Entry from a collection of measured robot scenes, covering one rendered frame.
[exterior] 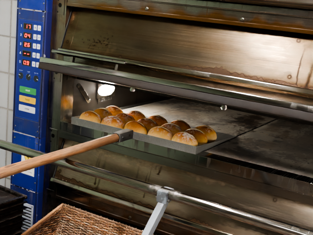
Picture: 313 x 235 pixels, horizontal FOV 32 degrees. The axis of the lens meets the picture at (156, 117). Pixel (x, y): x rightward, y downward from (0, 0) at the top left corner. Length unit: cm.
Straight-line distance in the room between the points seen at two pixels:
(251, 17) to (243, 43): 9
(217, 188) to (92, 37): 72
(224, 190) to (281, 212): 21
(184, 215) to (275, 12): 76
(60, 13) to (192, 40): 57
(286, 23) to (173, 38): 40
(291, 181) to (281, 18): 51
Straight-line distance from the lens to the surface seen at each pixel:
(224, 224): 190
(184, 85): 172
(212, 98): 168
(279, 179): 180
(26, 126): 231
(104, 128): 208
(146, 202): 203
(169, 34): 192
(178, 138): 193
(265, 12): 176
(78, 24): 214
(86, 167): 169
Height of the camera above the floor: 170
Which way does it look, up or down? 12 degrees down
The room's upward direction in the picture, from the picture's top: 5 degrees clockwise
